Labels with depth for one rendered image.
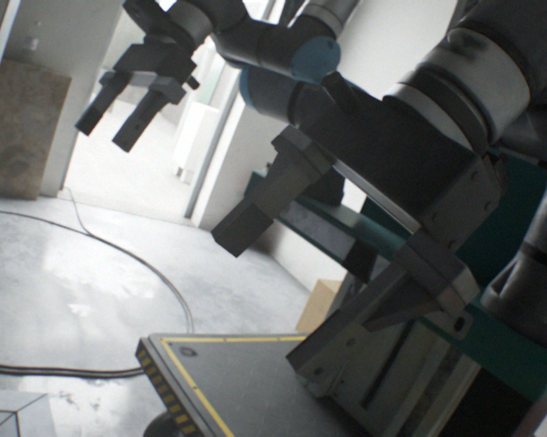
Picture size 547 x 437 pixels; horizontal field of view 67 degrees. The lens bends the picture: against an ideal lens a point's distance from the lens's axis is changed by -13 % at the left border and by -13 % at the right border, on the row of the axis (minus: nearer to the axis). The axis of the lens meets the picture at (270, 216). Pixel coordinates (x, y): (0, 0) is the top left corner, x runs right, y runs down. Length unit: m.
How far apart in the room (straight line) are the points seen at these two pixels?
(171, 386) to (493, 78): 0.76
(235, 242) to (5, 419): 0.90
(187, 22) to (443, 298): 0.53
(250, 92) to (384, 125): 0.66
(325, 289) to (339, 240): 1.26
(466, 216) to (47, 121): 2.27
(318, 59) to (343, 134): 0.37
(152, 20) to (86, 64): 1.89
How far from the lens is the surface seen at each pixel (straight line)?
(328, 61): 0.70
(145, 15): 0.65
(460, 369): 0.85
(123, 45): 6.81
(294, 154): 0.35
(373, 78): 2.69
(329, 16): 0.73
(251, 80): 0.94
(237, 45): 0.75
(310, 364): 0.26
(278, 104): 0.91
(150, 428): 1.09
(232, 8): 0.72
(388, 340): 0.97
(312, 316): 2.04
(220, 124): 2.94
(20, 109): 2.42
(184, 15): 0.67
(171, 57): 0.62
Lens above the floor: 0.84
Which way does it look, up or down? 12 degrees down
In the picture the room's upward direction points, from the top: 22 degrees clockwise
